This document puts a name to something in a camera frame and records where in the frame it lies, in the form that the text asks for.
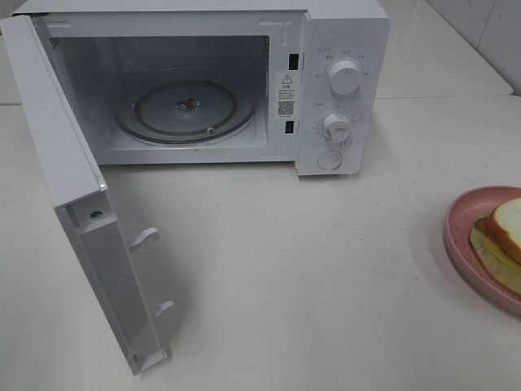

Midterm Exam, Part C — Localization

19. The white round door button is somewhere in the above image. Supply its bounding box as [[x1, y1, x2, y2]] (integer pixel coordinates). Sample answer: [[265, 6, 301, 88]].
[[317, 151, 343, 170]]

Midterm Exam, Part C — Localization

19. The pink plate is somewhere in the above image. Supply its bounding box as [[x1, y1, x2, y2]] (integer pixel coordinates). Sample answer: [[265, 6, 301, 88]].
[[444, 186, 520, 316]]

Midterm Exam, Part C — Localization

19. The white bread sandwich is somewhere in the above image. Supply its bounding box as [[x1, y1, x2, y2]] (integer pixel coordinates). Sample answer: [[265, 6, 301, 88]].
[[470, 198, 520, 295]]

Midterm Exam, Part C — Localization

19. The white warning label sticker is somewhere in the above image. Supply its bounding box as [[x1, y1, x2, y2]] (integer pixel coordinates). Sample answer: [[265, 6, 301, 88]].
[[275, 72, 298, 118]]

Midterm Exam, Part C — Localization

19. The white microwave oven body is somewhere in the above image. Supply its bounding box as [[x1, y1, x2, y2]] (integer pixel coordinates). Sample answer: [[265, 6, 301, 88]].
[[10, 1, 390, 175]]

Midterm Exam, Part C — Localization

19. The glass turntable plate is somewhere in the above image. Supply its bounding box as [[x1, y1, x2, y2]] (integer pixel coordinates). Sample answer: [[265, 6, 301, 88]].
[[112, 67, 265, 145]]

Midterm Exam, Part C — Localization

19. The white upper power knob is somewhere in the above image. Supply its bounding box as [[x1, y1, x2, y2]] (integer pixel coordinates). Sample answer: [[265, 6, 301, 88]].
[[328, 58, 361, 95]]

